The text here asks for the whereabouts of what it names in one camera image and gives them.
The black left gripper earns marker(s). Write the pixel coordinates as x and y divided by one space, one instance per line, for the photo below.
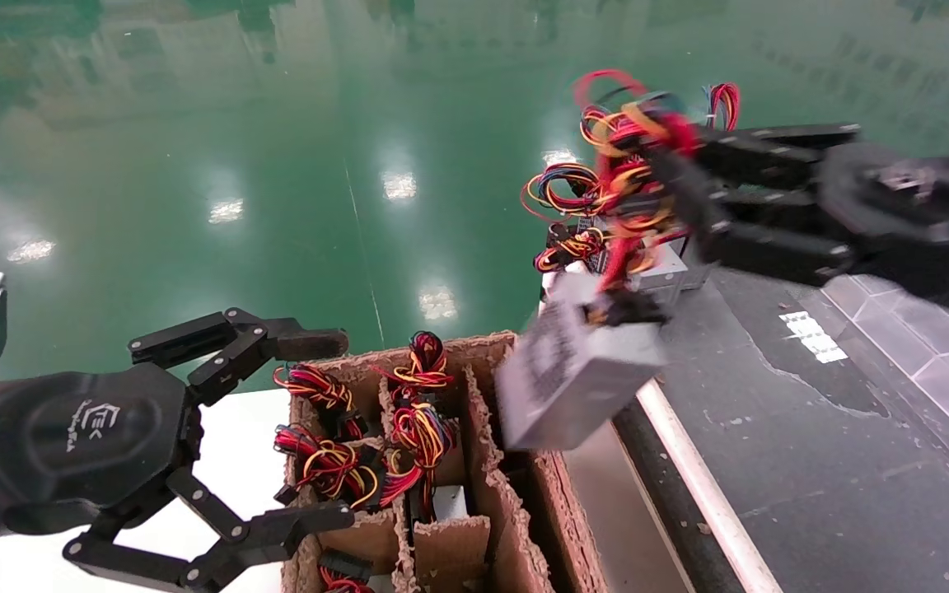
95 428

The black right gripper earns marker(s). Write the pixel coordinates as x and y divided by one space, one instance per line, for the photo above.
919 198

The white paper label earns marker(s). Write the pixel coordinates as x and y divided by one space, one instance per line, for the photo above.
812 338

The clear acrylic compartment organizer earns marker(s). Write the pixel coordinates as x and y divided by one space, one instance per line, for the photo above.
936 362

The brown cardboard divider box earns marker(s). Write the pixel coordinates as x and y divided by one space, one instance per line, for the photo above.
516 527

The white pipe post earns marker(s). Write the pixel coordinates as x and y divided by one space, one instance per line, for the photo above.
545 292

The long white pipe rail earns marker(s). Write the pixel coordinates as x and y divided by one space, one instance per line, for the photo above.
705 486

